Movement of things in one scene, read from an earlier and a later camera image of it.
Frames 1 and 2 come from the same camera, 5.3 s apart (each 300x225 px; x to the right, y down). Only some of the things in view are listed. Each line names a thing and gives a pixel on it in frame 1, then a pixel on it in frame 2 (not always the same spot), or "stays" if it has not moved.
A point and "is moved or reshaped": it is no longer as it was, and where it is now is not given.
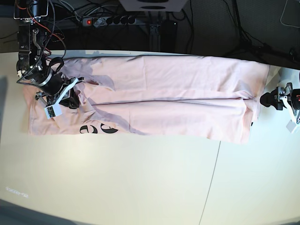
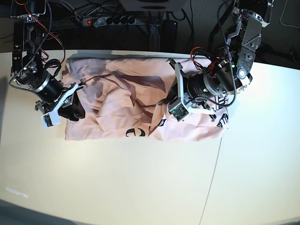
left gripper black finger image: [74, 101] to [72, 108]
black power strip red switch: [92, 21] stays
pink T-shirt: [212, 97] is moved or reshaped
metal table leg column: [154, 44] stays
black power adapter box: [168, 36] stays
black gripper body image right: [294, 98] to [200, 85]
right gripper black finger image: [267, 99] to [172, 94]
